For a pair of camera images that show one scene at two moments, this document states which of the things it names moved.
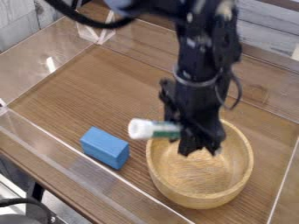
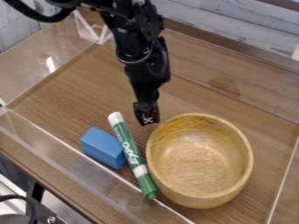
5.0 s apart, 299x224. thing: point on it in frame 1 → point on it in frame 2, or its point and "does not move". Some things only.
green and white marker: (146, 129) → (118, 122)
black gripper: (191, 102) → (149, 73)
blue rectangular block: (106, 148) does not move
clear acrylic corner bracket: (95, 35) does not move
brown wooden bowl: (201, 180) does not move
